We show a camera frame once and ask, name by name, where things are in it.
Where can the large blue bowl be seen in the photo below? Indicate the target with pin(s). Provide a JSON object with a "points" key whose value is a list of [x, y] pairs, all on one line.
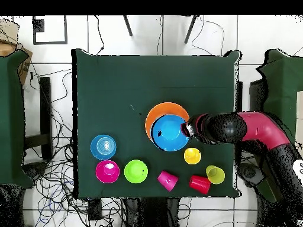
{"points": [[170, 134]]}

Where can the large orange bowl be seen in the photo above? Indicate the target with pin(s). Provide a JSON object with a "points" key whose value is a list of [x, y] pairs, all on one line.
{"points": [[163, 108]]}

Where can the pink cup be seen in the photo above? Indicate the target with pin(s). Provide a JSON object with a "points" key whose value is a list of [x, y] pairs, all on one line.
{"points": [[168, 181]]}

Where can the red cup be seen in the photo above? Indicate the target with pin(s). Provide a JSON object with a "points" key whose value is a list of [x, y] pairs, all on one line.
{"points": [[200, 184]]}

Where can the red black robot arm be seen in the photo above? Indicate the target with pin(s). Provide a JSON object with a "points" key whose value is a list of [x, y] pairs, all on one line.
{"points": [[260, 127]]}

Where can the small yellow orange cup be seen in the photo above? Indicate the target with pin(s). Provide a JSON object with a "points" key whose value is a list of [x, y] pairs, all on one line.
{"points": [[192, 156]]}

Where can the pale yellow cup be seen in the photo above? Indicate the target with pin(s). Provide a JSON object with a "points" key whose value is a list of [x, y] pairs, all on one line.
{"points": [[217, 178]]}

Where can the dark green table cloth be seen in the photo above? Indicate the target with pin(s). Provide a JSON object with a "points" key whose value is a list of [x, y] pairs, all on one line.
{"points": [[153, 78]]}

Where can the green bowl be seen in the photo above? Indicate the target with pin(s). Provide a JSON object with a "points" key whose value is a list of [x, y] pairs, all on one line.
{"points": [[135, 171]]}

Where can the black computer case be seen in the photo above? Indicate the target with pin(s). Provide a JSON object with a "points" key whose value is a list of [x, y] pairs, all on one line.
{"points": [[256, 99]]}

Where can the grey chair base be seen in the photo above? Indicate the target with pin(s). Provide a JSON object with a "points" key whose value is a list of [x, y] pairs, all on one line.
{"points": [[249, 175], [35, 170]]}

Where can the light blue shallow bowl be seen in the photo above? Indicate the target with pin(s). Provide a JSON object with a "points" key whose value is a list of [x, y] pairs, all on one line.
{"points": [[97, 151]]}

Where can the pink bowl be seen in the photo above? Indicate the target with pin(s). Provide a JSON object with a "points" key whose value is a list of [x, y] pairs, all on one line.
{"points": [[104, 176]]}

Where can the green cloth side table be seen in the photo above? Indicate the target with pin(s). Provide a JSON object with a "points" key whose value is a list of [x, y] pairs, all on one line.
{"points": [[281, 82], [11, 118]]}

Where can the cardboard box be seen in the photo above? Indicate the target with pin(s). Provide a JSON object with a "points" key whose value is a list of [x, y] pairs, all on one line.
{"points": [[23, 68]]}

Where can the camera tripod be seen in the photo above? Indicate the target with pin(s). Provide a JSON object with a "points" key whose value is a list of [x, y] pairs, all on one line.
{"points": [[127, 26]]}

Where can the black metal frame bar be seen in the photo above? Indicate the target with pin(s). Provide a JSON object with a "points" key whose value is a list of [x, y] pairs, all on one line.
{"points": [[45, 106]]}

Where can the black square floor frame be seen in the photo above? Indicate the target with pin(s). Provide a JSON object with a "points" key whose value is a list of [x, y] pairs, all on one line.
{"points": [[49, 42]]}

